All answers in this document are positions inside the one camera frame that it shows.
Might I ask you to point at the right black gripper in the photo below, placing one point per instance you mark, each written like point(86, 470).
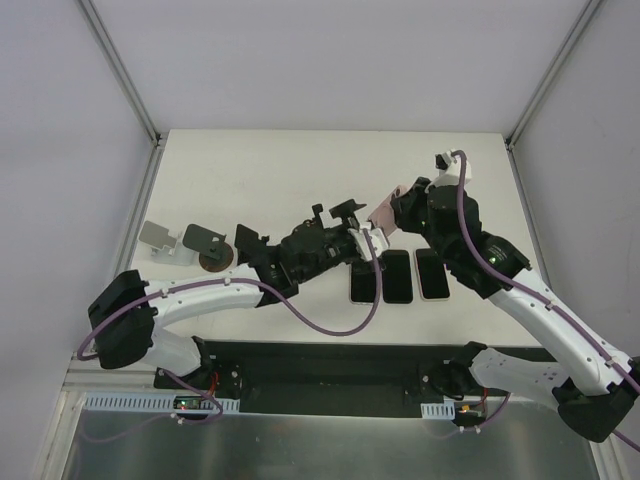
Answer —
point(404, 206)

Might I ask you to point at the black square base stand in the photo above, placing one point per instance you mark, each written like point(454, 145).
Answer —
point(251, 248)

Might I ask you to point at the black round clamp stand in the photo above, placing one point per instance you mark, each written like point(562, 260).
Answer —
point(345, 211)

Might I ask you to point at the aluminium frame post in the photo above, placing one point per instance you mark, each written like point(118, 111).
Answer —
point(586, 16)
point(109, 50)

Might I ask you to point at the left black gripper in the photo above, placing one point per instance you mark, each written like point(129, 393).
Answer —
point(338, 235)

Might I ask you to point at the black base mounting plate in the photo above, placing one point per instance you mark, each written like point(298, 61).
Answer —
point(355, 380)

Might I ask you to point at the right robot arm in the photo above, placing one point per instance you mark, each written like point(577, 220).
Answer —
point(590, 383)

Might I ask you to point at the left aluminium frame post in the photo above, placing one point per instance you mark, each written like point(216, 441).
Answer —
point(109, 50)

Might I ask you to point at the round brown base stand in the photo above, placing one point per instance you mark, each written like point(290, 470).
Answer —
point(214, 253)

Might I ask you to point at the right white cable duct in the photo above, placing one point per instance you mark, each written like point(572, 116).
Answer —
point(444, 410)

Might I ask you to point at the left white cable duct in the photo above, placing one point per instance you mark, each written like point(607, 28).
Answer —
point(148, 403)

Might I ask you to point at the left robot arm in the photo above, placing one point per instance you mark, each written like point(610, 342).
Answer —
point(131, 316)

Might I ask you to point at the white phone stand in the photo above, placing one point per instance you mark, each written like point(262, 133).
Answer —
point(164, 247)

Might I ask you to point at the pink phone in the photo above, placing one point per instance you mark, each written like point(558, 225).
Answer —
point(432, 277)
point(382, 216)

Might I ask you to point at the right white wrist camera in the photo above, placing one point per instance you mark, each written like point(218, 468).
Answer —
point(453, 169)

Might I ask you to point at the left side aluminium rail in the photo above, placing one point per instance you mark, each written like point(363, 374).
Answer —
point(118, 233)

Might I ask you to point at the black phone white case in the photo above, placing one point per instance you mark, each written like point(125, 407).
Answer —
point(362, 283)

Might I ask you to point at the right aluminium frame post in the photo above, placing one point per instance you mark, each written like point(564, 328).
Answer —
point(586, 16)

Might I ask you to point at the white cable duct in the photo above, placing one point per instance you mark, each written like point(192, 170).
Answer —
point(444, 410)
point(148, 403)

